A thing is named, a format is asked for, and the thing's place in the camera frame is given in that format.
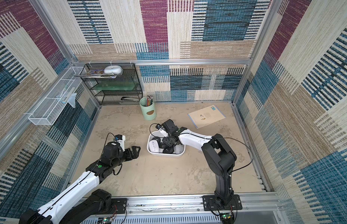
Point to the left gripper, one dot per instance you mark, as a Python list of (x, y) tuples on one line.
[(135, 154)]

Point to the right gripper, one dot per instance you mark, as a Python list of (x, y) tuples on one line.
[(168, 142)]

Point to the white storage box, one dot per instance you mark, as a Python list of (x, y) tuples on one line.
[(178, 150)]

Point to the white computer mouse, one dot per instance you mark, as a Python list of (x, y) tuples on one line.
[(154, 146)]

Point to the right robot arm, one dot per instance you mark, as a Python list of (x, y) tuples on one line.
[(218, 154)]

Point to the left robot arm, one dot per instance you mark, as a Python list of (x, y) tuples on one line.
[(82, 199)]

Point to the beige notebook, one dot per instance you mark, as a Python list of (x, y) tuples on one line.
[(206, 116)]

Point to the green pen holder cup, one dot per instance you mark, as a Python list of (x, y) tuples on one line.
[(148, 109)]

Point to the black stapler on bottom shelf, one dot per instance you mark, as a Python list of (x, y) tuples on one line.
[(129, 99)]

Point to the green pad on shelf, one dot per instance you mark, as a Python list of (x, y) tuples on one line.
[(114, 86)]

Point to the white round device on shelf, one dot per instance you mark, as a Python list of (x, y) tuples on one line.
[(113, 70)]

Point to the magazine on top shelf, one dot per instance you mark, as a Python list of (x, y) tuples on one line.
[(98, 74)]

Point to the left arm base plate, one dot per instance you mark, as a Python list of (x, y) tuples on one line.
[(116, 205)]

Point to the black wire shelf rack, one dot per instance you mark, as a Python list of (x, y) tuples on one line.
[(129, 74)]

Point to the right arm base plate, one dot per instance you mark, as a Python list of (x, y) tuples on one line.
[(213, 203)]

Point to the white wire wall basket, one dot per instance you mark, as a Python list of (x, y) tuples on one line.
[(63, 93)]

